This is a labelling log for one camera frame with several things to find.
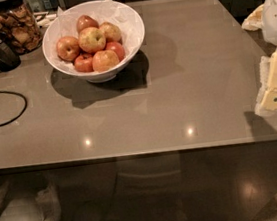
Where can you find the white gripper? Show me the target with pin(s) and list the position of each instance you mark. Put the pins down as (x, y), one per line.
(276, 15)

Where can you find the yellow-red apple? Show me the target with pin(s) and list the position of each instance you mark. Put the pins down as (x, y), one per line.
(91, 40)
(111, 32)

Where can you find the red right apple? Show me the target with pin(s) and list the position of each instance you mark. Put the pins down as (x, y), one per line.
(117, 48)

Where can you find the yellow-orange front apple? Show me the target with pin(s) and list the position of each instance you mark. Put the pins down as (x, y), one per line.
(104, 60)

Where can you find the dark red back apple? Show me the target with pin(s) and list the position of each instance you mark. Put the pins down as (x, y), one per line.
(85, 21)

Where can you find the red front left apple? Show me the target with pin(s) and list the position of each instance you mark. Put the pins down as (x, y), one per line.
(83, 63)

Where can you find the red-yellow left apple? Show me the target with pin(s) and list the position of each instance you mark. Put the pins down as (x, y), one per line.
(68, 48)

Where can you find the white ceramic bowl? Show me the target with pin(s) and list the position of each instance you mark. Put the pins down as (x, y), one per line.
(130, 46)

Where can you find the glass jar of dried chips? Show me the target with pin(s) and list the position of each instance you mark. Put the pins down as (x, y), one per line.
(19, 26)

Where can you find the white shoe under table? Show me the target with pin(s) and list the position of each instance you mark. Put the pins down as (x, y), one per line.
(48, 202)

